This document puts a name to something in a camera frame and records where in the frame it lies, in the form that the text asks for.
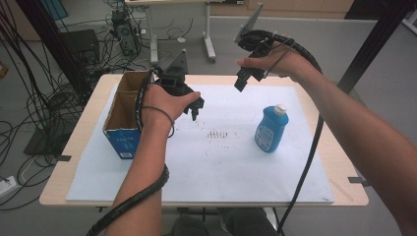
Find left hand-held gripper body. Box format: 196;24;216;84
152;48;199;98

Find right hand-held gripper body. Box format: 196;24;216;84
233;2;296;83

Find blue bottle with white cap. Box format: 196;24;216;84
254;103;290;154

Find blue cardboard box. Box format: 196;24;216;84
101;70;155;160

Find person's left hand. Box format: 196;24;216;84
142;83;202;127

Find person's right hand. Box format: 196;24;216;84
236;48;319;83

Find wooden cabinets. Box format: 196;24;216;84
209;0;356;20

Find white table mat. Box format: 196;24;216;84
65;83;335;205

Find black computer tower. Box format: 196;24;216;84
110;9;142;57

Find black crate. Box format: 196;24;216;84
59;29;101;68

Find person's legs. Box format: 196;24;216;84
163;206;280;236

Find black slanted metal beam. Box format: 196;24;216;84
336;0;417;96

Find black metal stand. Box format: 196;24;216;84
14;0;93;96

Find white power strip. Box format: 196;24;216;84
0;175;18;199

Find grey right wrist strap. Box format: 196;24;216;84
263;37;296;79

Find grey wrist strap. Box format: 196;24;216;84
263;37;296;79
141;105;176;139

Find grey left wrist strap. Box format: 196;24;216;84
141;105;176;139

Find white desk frame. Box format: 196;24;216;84
124;0;218;66

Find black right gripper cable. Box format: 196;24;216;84
244;29;326;236

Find bundle of black floor cables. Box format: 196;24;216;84
0;0;151;210

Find black stand base plate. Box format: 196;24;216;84
23;119;78;157

